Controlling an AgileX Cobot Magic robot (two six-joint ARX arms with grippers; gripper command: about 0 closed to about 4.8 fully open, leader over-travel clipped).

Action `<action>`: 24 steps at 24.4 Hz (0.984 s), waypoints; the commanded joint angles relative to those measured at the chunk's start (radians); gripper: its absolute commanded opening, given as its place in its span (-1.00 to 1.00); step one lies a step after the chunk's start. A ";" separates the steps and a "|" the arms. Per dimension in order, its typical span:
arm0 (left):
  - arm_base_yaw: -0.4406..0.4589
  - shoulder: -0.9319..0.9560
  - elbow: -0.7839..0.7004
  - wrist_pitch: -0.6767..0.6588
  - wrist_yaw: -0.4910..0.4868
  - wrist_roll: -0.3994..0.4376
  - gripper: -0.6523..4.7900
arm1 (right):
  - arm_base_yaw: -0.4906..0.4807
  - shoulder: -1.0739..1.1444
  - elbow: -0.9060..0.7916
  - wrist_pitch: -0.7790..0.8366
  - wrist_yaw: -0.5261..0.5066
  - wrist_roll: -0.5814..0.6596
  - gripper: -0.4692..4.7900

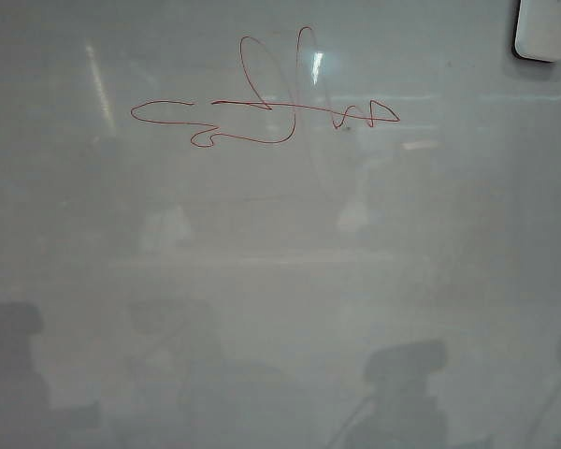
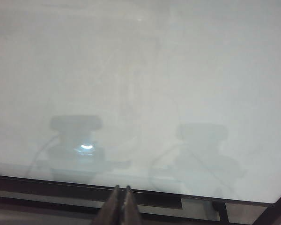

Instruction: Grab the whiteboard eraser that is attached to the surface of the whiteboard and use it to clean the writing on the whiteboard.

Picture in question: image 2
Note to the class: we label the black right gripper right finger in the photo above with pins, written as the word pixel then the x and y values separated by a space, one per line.
pixel 131 211

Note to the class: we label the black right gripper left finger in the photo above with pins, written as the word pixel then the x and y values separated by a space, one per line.
pixel 112 208

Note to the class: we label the white glass whiteboard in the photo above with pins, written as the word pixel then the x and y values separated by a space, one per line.
pixel 140 82

